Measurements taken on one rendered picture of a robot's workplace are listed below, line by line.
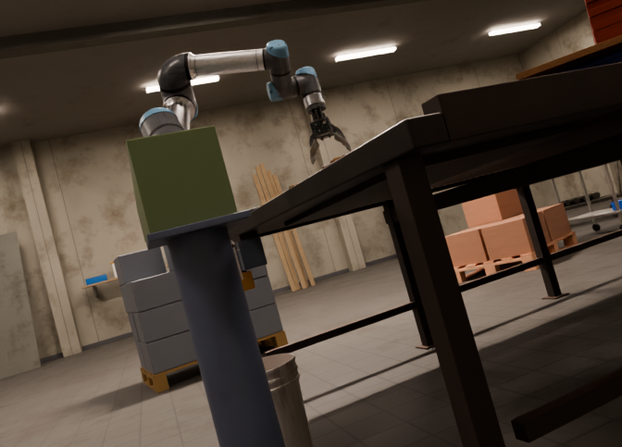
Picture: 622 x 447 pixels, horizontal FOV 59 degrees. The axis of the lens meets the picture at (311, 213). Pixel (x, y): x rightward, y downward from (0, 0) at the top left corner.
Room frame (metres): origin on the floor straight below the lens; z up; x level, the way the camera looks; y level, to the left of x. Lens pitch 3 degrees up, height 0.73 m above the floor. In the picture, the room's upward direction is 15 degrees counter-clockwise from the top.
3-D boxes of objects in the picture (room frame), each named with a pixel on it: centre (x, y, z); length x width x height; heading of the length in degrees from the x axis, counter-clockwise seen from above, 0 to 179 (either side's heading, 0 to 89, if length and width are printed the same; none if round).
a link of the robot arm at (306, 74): (2.04, -0.12, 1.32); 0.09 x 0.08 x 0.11; 99
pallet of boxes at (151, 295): (4.65, 1.10, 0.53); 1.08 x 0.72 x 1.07; 116
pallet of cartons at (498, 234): (5.73, -1.91, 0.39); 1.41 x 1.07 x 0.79; 127
